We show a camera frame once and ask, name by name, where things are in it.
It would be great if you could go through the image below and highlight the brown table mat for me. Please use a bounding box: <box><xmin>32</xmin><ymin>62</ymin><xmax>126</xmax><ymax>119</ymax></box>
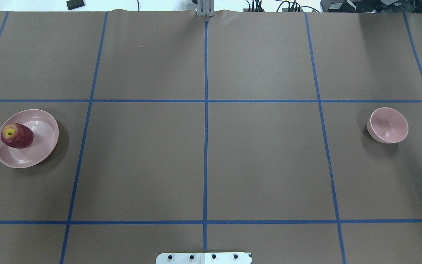
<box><xmin>0</xmin><ymin>10</ymin><xmax>422</xmax><ymax>264</ymax></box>

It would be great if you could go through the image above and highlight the small black box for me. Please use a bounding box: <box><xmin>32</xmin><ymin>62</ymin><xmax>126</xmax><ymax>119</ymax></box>
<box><xmin>66</xmin><ymin>0</ymin><xmax>85</xmax><ymax>10</ymax></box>

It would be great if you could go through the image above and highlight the black electronics box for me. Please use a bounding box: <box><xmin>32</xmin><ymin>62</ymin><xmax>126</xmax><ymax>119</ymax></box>
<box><xmin>320</xmin><ymin>0</ymin><xmax>355</xmax><ymax>13</ymax></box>

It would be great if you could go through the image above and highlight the pink plate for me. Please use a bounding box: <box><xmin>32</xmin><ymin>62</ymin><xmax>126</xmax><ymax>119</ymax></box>
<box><xmin>0</xmin><ymin>109</ymin><xmax>59</xmax><ymax>169</ymax></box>

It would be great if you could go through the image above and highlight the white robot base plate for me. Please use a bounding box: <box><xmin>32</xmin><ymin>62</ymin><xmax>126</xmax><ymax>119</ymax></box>
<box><xmin>155</xmin><ymin>252</ymin><xmax>252</xmax><ymax>264</ymax></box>

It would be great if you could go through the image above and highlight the pink bowl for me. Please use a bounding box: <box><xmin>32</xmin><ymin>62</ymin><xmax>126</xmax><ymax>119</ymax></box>
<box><xmin>366</xmin><ymin>107</ymin><xmax>409</xmax><ymax>144</ymax></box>

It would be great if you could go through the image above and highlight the red apple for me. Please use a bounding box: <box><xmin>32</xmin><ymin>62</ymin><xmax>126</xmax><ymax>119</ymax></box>
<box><xmin>0</xmin><ymin>122</ymin><xmax>34</xmax><ymax>149</ymax></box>

